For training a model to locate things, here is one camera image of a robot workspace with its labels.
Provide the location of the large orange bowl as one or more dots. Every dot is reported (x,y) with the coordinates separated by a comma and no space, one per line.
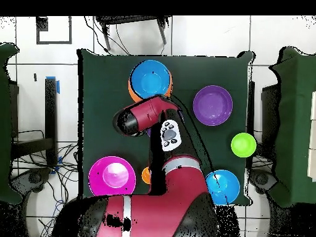
(132,95)

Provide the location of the light blue bowl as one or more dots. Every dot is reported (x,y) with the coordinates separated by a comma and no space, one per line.
(227,187)
(150,79)

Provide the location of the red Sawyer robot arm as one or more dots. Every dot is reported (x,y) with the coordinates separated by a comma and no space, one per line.
(160,209)

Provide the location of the orange cup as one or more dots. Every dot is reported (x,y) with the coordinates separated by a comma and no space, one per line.
(145,175)

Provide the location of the large pink bowl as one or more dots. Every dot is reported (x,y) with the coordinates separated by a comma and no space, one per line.
(112,182)

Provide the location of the dark green tablecloth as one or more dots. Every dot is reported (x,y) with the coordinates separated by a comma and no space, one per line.
(106,74)

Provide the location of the small green bowl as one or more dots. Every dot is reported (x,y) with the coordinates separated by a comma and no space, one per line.
(243,145)

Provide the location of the blue tape strip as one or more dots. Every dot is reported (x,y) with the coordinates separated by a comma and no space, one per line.
(58,87)

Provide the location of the black stool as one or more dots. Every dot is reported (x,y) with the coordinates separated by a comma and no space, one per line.
(128,19)

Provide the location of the grey chair base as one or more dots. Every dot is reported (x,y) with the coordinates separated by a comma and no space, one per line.
(32,179)
(263,180)

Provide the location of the small black floor marker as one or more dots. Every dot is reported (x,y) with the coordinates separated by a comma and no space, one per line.
(35,77)

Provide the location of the green cloth side table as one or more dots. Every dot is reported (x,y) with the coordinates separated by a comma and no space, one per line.
(296,111)
(5,111)

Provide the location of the black stand frame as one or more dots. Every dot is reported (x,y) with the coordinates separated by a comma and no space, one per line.
(50,111)

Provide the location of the black square floor frame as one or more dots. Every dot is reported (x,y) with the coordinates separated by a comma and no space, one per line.
(37,34)

